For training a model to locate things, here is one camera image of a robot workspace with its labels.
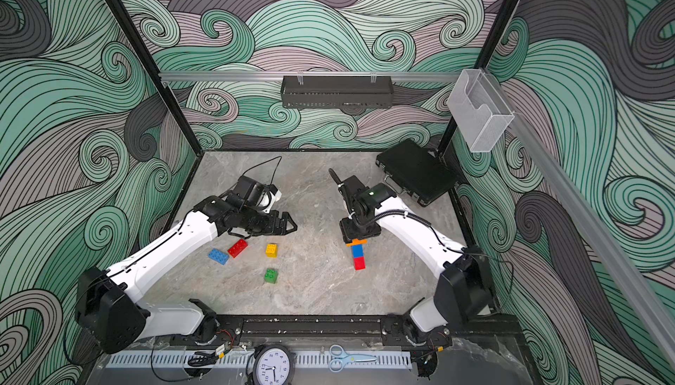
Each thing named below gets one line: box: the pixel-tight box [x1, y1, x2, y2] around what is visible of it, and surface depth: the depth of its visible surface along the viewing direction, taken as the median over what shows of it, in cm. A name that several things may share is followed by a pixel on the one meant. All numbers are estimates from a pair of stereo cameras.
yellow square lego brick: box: [265, 243, 279, 259], surface depth 88 cm
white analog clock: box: [252, 343, 296, 385], surface depth 67 cm
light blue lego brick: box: [207, 247, 230, 266], surface depth 88 cm
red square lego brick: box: [353, 256, 366, 271], surface depth 79 cm
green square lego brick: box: [263, 268, 279, 284], surface depth 83 cm
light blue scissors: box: [328, 343, 378, 373], surface depth 71 cm
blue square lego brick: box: [351, 244, 364, 259], surface depth 79 cm
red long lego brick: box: [226, 238, 249, 259], surface depth 91 cm
